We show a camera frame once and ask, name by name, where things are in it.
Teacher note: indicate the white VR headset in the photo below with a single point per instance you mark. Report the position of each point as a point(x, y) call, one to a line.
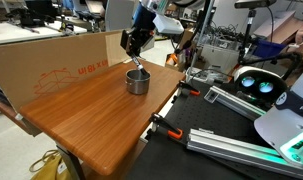
point(257, 83)

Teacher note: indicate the flat brown cardboard sheet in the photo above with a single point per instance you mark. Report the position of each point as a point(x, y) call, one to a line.
point(41, 63)

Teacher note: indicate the black table leg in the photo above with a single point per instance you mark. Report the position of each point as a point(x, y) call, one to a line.
point(72, 163)

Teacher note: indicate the black camera on stand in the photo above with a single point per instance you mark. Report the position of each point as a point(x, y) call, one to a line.
point(254, 3)

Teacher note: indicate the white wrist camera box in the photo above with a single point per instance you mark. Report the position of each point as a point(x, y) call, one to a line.
point(168, 25)

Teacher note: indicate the short aluminium extrusion rail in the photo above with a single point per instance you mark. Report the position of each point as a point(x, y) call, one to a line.
point(237, 150)

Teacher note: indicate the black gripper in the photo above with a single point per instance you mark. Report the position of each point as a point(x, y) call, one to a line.
point(137, 38)

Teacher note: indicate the black orange bar clamp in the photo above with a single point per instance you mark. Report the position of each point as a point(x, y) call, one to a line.
point(166, 126)
point(187, 87)

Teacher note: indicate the black equipment on table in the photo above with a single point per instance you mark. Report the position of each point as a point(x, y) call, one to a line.
point(24, 16)

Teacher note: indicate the blue plastic bin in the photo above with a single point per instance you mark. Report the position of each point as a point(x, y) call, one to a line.
point(269, 48)

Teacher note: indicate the black and white marker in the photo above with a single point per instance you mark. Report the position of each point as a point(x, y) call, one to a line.
point(139, 65)

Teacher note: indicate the white background table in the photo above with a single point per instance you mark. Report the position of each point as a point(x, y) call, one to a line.
point(11, 33)

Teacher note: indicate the yellow bag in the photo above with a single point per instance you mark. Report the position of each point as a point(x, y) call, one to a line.
point(51, 168)

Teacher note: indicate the silver metal pole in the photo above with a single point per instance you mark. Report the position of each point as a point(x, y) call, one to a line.
point(199, 50)

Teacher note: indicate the black perforated breadboard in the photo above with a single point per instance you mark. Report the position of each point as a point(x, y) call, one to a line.
point(191, 113)

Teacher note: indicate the small steel pot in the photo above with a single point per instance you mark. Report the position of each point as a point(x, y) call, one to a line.
point(137, 85)

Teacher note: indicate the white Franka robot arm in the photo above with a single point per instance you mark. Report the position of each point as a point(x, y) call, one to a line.
point(284, 133)

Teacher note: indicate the long aluminium extrusion rail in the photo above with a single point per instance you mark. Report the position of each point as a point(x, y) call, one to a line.
point(236, 103)

